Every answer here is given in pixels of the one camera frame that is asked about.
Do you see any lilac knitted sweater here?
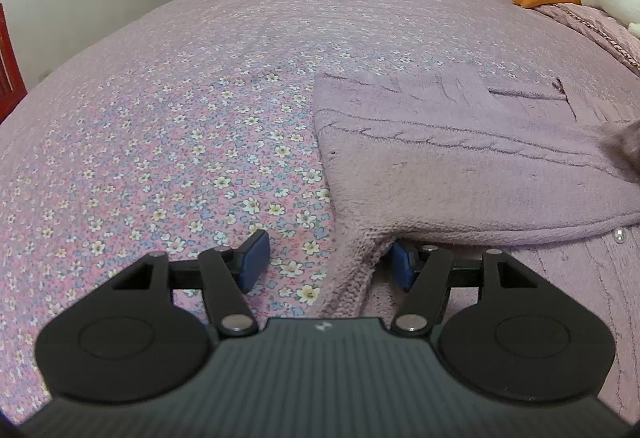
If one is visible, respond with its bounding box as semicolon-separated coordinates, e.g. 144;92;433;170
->
312;65;639;420

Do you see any pink floral bedspread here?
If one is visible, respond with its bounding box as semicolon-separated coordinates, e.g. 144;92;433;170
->
1;0;639;421

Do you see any pink checked quilt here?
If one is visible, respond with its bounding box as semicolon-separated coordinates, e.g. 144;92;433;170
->
535;2;640;76

